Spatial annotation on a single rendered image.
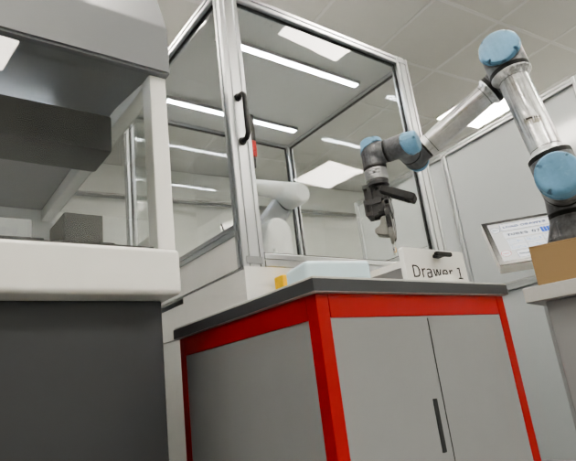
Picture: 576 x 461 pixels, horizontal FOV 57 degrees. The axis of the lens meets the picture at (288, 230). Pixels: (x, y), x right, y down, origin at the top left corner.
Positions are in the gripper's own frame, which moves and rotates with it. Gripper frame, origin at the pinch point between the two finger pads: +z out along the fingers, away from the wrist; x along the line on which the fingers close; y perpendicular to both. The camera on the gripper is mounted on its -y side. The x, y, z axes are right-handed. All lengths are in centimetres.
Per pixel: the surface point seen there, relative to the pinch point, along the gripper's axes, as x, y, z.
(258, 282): 17.2, 40.3, 8.4
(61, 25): 84, 53, -43
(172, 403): -9, 90, 40
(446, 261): -5.0, -13.7, 8.6
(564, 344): 3, -39, 38
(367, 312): 62, -1, 29
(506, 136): -173, -56, -95
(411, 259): 8.7, -5.0, 8.8
